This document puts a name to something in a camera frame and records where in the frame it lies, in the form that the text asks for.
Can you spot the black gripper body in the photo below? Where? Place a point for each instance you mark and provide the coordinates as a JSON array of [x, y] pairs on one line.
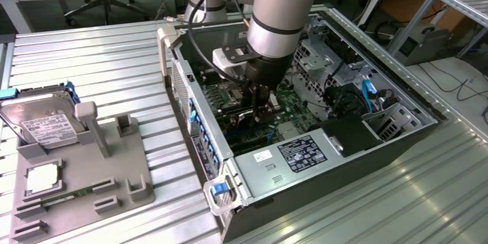
[[269, 69]]

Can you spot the graphics card with metal bracket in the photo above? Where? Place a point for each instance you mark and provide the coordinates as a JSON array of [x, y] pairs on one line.
[[245, 119]]

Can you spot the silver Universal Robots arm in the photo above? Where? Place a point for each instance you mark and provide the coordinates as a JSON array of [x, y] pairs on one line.
[[282, 12]]

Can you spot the CPU socket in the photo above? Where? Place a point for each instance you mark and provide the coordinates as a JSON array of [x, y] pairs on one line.
[[234, 92]]

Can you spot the green motherboard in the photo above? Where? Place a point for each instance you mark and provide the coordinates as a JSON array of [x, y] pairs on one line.
[[294, 104]]

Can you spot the silver chipset heat sink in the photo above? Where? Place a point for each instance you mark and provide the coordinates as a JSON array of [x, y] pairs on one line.
[[289, 130]]

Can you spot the silver disk bay cage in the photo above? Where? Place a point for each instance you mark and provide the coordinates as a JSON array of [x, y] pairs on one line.
[[317, 64]]

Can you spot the black plastic shroud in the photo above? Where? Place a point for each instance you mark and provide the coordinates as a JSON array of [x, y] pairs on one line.
[[343, 132]]

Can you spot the grey power supply unit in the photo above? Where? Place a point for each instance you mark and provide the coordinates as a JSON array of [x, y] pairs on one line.
[[263, 175]]

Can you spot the blue case latch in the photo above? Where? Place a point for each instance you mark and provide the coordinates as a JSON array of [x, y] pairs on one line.
[[219, 189]]

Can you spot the open black PC case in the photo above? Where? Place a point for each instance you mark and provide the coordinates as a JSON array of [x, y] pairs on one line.
[[343, 187]]

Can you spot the grey box appliance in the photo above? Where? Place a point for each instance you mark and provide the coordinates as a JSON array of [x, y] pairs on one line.
[[423, 47]]

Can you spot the blue disk caddy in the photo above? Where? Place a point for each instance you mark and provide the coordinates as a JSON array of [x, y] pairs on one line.
[[73, 92]]

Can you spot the grey parts rack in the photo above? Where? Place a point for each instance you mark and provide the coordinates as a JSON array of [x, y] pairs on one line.
[[85, 169]]

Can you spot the silver hard disk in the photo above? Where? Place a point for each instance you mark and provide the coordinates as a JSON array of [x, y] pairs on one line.
[[42, 124]]

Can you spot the green RAM stick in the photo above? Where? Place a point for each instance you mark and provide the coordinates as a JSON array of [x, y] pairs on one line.
[[65, 196]]

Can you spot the silver CPU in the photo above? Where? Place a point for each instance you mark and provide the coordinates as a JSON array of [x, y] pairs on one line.
[[42, 178]]

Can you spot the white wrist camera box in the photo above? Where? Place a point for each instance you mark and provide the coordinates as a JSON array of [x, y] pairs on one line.
[[225, 61]]

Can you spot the aluminium slat frame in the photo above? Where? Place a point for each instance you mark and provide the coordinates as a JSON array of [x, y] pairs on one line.
[[458, 1]]

